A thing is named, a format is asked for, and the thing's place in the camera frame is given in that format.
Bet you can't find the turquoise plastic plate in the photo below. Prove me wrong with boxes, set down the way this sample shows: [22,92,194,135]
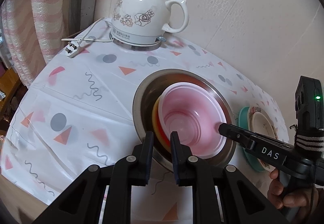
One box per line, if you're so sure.
[238,106,265,172]

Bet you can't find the yellow plastic bowl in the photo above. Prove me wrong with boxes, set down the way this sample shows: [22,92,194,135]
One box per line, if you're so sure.
[151,97,171,153]

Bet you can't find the pink striped starfish curtain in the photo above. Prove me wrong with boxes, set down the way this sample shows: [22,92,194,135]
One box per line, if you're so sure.
[1,0,70,86]

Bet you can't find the stainless steel bowl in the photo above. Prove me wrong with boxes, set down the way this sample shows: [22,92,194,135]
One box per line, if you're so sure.
[132,69,237,172]

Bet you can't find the person's right hand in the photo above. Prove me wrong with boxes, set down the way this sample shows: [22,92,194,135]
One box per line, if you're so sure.
[267,169,319,219]

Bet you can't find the white patterned tablecloth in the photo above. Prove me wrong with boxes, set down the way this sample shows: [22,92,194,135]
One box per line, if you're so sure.
[1,35,288,223]

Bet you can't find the white plate pink roses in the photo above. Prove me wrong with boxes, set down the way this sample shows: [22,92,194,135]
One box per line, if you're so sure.
[251,112,276,139]

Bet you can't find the white kettle power cord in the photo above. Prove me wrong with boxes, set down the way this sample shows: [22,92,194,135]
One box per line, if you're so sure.
[61,17,113,59]

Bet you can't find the red plastic bowl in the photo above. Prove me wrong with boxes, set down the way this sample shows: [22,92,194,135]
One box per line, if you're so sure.
[158,82,226,159]

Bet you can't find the white ceramic electric kettle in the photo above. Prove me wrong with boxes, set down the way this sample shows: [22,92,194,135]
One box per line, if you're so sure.
[110,0,190,47]

